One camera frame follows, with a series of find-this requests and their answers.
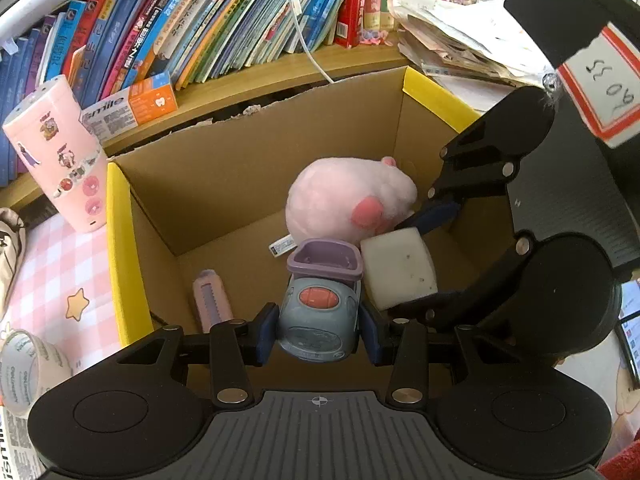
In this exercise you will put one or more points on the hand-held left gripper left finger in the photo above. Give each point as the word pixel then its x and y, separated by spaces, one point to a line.
pixel 267 335

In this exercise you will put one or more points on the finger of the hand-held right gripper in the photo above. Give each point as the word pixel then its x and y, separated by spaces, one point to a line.
pixel 450 305
pixel 440 215

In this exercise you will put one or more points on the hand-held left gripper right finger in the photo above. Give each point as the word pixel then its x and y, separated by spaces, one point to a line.
pixel 374 337

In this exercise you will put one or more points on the grey blue toy car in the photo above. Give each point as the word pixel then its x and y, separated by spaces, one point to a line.
pixel 312 320

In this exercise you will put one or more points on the white sponge block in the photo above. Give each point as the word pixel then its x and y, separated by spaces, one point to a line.
pixel 397 270

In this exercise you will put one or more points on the pink utility knife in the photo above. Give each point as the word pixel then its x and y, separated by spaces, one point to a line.
pixel 212 300

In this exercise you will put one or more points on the pink plush pig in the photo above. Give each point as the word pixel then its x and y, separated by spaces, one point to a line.
pixel 335 200

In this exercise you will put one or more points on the yellow cardboard box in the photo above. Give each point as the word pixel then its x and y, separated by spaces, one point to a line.
pixel 225 200

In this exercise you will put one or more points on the pink stickered cylinder container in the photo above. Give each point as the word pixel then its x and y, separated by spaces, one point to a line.
pixel 65 180

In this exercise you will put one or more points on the black smartphone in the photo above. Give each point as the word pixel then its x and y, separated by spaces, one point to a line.
pixel 631 345

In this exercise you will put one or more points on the stack of papers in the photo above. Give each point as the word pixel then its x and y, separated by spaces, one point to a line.
pixel 450 45

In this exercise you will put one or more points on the bookshelf with wooden boards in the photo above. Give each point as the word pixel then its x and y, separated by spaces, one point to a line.
pixel 350 57

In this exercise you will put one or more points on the pink checked table mat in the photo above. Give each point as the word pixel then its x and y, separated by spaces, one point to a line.
pixel 60 265

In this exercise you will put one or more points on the red cloth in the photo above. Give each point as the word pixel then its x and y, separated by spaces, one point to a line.
pixel 625 462

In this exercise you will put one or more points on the grey tape roll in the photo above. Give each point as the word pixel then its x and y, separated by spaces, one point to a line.
pixel 25 385

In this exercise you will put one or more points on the small orange toothpaste box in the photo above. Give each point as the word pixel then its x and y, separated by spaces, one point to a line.
pixel 145 100

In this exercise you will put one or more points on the row of colourful books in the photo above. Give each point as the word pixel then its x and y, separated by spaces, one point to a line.
pixel 200 20

